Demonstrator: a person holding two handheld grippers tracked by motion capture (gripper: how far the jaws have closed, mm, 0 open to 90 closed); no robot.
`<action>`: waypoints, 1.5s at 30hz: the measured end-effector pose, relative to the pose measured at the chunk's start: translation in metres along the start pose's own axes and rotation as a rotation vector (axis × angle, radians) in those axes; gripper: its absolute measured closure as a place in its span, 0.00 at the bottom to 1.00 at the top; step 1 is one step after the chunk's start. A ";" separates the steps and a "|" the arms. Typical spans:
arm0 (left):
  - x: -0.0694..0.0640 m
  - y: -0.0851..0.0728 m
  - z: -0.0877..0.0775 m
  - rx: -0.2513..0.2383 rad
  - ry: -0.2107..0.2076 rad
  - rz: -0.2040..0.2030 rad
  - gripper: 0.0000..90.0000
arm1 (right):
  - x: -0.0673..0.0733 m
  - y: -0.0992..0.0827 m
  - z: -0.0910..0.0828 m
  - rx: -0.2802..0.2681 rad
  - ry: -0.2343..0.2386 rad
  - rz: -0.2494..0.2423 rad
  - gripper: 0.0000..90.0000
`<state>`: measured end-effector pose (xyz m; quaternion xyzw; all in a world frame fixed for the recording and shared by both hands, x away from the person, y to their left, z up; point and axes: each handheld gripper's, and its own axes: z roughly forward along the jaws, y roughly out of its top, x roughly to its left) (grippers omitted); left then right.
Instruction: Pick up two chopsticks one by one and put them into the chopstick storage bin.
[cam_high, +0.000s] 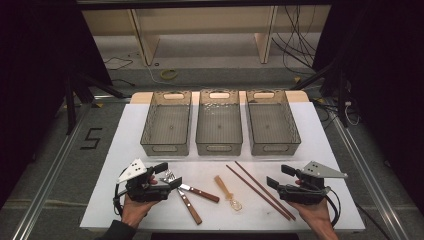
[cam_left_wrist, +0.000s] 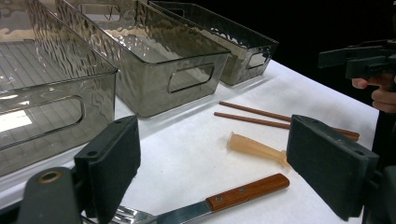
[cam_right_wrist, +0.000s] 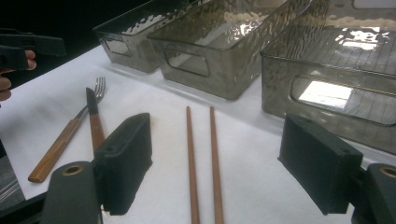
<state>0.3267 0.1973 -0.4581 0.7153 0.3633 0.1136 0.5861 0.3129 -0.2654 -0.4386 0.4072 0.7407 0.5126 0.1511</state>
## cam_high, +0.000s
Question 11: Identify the wooden-handled fork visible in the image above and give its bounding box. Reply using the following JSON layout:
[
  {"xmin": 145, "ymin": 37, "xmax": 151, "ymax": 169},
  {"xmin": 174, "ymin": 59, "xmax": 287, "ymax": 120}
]
[{"xmin": 164, "ymin": 169, "xmax": 204, "ymax": 226}]

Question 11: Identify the right hand-held gripper cable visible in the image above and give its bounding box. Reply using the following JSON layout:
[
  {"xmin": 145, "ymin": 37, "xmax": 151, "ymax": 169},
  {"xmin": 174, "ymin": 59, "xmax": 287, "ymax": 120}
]
[{"xmin": 324, "ymin": 188, "xmax": 343, "ymax": 228}]

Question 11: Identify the black looped floor cable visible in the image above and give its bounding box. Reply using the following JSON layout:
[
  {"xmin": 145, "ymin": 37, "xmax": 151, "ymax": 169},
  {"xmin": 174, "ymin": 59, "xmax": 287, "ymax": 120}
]
[{"xmin": 103, "ymin": 56, "xmax": 134, "ymax": 72}]

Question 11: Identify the wooden-handled knife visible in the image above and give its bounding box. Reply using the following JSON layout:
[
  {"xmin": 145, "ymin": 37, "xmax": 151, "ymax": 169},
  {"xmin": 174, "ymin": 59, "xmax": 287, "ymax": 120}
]
[{"xmin": 159, "ymin": 177, "xmax": 221, "ymax": 204}]

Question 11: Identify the aluminium floor rail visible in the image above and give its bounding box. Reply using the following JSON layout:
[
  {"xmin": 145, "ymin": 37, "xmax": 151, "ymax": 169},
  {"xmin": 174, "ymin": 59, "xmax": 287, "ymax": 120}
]
[
  {"xmin": 10, "ymin": 95, "xmax": 133, "ymax": 240},
  {"xmin": 328, "ymin": 99, "xmax": 412, "ymax": 240}
]

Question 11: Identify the brown wooden chopstick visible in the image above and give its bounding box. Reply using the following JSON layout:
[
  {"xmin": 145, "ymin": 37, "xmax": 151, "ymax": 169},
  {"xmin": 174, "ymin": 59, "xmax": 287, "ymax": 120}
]
[
  {"xmin": 234, "ymin": 161, "xmax": 297, "ymax": 222},
  {"xmin": 225, "ymin": 164, "xmax": 292, "ymax": 222}
]

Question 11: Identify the smoky transparent plastic bin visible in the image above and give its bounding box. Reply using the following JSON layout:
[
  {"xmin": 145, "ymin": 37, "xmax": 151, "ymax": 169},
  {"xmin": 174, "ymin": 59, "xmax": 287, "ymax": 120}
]
[
  {"xmin": 195, "ymin": 89, "xmax": 244, "ymax": 157},
  {"xmin": 245, "ymin": 89, "xmax": 302, "ymax": 157},
  {"xmin": 140, "ymin": 90, "xmax": 193, "ymax": 157}
]

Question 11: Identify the person's left hand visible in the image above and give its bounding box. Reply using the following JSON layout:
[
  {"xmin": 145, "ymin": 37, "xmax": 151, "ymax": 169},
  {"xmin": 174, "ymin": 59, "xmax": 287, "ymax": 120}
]
[{"xmin": 121, "ymin": 176, "xmax": 160, "ymax": 230}]

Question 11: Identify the yellow tape roll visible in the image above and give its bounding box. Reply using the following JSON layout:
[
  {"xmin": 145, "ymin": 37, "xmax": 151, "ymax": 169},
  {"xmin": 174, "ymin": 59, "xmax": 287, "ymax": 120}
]
[{"xmin": 159, "ymin": 68, "xmax": 179, "ymax": 81}]

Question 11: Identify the light wooden shelf unit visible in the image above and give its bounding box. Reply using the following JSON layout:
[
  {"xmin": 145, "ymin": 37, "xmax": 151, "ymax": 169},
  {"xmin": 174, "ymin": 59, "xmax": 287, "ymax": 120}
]
[{"xmin": 81, "ymin": 4, "xmax": 332, "ymax": 66}]

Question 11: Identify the left hand-held gripper cable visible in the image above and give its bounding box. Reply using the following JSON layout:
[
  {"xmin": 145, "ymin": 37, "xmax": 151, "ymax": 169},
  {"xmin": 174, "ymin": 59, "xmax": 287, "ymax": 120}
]
[{"xmin": 112, "ymin": 167, "xmax": 130, "ymax": 217}]

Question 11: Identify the bundle of black cables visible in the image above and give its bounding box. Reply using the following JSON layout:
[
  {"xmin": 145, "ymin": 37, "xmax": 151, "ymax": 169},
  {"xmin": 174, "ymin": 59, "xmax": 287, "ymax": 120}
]
[{"xmin": 271, "ymin": 4, "xmax": 318, "ymax": 77}]

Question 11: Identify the white floor cable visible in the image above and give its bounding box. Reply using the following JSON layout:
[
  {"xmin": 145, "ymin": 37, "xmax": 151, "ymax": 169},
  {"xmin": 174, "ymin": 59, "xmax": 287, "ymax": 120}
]
[{"xmin": 143, "ymin": 61, "xmax": 201, "ymax": 89}]

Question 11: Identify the person's right hand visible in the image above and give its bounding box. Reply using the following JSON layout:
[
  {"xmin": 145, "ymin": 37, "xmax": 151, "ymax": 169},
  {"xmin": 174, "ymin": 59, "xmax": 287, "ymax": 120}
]
[{"xmin": 288, "ymin": 179, "xmax": 336, "ymax": 231}]

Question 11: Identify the thin black floor cable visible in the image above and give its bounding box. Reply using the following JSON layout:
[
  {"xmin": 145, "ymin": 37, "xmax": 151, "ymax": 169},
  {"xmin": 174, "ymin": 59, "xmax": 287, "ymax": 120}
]
[{"xmin": 353, "ymin": 200, "xmax": 392, "ymax": 240}]

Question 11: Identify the black metal stand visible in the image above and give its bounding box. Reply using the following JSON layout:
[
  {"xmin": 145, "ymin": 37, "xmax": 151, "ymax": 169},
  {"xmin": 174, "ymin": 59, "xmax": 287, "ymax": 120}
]
[
  {"xmin": 289, "ymin": 60, "xmax": 350, "ymax": 128},
  {"xmin": 64, "ymin": 72, "xmax": 132, "ymax": 136}
]

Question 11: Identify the hand-held gripper cable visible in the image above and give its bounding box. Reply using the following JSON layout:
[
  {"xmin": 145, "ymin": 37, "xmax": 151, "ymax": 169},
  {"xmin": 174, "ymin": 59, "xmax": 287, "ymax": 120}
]
[
  {"xmin": 112, "ymin": 167, "xmax": 130, "ymax": 217},
  {"xmin": 324, "ymin": 188, "xmax": 343, "ymax": 228}
]

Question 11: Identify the white cable with plug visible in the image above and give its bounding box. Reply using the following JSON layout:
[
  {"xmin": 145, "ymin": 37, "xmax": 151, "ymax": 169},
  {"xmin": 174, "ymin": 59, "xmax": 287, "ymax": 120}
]
[{"xmin": 344, "ymin": 100, "xmax": 362, "ymax": 128}]

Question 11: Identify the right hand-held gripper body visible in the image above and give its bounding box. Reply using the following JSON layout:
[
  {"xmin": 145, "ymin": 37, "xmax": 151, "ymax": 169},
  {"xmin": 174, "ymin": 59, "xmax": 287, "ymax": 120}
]
[{"xmin": 277, "ymin": 161, "xmax": 349, "ymax": 205}]

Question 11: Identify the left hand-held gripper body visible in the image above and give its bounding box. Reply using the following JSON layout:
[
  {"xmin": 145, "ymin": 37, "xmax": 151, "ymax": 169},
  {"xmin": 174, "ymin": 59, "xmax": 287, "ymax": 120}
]
[{"xmin": 116, "ymin": 158, "xmax": 173, "ymax": 203}]

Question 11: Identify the dark curtain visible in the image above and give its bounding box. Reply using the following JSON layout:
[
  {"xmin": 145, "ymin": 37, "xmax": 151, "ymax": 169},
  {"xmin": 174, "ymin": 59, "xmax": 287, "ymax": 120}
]
[
  {"xmin": 0, "ymin": 0, "xmax": 113, "ymax": 209},
  {"xmin": 312, "ymin": 0, "xmax": 424, "ymax": 203}
]

